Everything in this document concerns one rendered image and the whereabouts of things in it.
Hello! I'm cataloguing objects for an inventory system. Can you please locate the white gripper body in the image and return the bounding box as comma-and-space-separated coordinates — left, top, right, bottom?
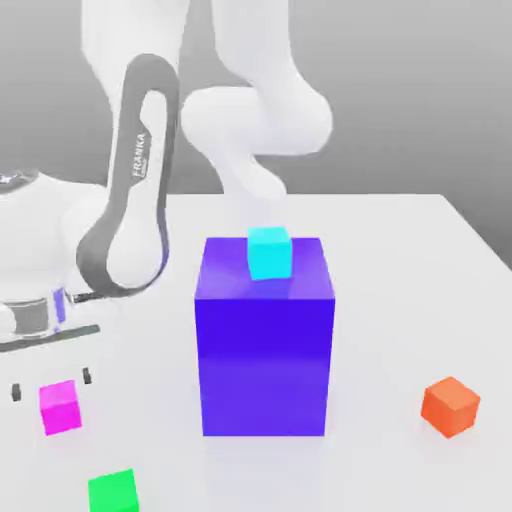
0, 324, 104, 375

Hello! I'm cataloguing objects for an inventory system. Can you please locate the small magenta cube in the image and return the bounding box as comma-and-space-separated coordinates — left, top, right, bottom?
38, 379, 84, 437

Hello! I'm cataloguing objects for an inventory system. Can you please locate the small green cube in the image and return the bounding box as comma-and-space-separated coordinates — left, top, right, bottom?
87, 468, 141, 512

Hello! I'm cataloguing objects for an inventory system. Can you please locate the small cyan cube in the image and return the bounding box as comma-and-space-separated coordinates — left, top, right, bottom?
246, 226, 294, 282

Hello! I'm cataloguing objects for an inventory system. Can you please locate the small orange cube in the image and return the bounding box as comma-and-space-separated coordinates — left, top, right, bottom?
420, 375, 482, 440

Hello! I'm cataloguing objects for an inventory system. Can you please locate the large blue box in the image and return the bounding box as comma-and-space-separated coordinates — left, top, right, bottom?
194, 236, 336, 438

